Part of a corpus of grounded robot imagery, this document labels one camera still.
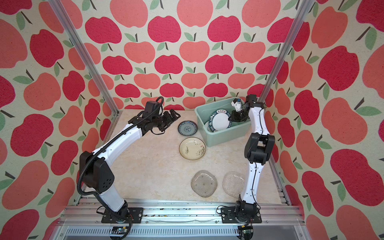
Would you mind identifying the mint green plastic bin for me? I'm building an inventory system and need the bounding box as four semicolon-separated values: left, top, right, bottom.
195;98;251;147

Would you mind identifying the clear glass plate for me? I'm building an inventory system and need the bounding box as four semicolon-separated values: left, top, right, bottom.
222;171;245;199

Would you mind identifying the aluminium frame post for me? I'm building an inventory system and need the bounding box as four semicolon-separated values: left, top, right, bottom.
48;0;119;116
259;0;315;103

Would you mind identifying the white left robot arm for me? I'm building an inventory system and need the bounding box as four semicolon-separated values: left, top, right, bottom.
77;110;181;224

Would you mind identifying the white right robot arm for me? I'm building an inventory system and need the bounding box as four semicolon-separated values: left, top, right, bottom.
229;95;275;216

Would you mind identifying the small blue patterned plate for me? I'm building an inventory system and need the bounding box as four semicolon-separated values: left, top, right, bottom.
178;121;198;137

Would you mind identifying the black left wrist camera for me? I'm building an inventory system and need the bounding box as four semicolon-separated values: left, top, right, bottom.
143;101;162;119

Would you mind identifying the right aluminium frame post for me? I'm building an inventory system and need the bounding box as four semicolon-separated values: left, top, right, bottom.
259;0;315;103

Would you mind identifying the black rimmed white plate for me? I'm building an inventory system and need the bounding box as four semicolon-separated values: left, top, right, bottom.
208;109;232;132

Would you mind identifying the grey glass plate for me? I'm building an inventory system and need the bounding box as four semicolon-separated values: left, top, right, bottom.
191;170;218;198

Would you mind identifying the black corrugated cable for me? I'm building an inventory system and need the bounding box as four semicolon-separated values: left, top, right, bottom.
76;95;165;197

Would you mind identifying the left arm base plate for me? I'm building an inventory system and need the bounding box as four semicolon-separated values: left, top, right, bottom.
101;208;144;224

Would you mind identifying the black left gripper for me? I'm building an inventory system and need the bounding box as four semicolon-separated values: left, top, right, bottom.
152;109;181;132

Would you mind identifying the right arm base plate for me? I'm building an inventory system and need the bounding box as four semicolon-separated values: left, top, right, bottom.
219;205;263;225

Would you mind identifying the left aluminium frame post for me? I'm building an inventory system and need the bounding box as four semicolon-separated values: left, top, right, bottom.
48;0;119;116

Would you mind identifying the green circuit board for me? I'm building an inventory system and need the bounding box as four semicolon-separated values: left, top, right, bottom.
111;226;130;235

